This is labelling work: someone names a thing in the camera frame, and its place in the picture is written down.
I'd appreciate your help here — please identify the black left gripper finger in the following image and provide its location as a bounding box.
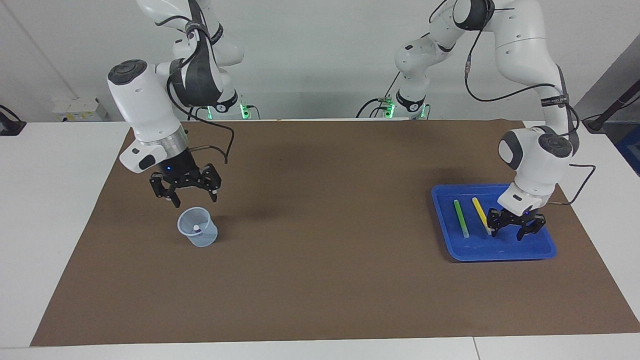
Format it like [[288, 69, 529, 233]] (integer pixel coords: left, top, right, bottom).
[[486, 208, 510, 239], [516, 214, 547, 242]]

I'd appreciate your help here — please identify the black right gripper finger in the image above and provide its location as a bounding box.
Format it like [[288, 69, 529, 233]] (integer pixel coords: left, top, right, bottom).
[[149, 173, 182, 209], [198, 163, 223, 204]]

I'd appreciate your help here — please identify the yellow pen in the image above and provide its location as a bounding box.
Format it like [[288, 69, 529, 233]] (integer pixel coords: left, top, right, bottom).
[[471, 197, 495, 236]]

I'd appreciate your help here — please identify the green pen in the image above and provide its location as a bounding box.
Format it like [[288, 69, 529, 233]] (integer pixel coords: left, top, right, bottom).
[[453, 199, 471, 239]]

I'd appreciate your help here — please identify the blue plastic tray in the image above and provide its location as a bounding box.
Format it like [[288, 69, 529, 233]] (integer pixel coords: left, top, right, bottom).
[[431, 183, 557, 262]]

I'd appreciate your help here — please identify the translucent plastic cup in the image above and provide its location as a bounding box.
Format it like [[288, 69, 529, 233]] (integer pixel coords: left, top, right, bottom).
[[177, 206, 219, 248]]

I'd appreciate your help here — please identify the white box with yellow stickers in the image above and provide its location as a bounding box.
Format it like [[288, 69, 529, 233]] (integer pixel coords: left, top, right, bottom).
[[52, 96, 109, 122]]

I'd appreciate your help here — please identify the black stand with pole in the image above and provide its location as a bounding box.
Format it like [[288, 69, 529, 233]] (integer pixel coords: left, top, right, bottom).
[[582, 79, 640, 134]]

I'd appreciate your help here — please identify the blue crate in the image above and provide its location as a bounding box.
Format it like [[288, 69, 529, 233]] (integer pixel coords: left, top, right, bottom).
[[615, 125, 640, 177]]

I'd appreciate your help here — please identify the brown table mat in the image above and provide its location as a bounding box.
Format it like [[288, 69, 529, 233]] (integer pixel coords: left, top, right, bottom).
[[30, 119, 640, 347]]

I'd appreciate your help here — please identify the black table clamp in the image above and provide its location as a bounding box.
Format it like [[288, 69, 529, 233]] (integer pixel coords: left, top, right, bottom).
[[0, 104, 27, 137]]

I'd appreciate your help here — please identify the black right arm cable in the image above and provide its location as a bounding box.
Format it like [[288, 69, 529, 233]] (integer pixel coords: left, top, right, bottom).
[[166, 0, 236, 165]]

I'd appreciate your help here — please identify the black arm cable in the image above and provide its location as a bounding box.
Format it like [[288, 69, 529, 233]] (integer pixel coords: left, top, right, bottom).
[[166, 0, 236, 165], [430, 0, 597, 206]]

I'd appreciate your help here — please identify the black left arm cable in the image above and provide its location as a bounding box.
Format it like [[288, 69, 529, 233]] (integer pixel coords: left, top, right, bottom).
[[430, 0, 597, 206]]

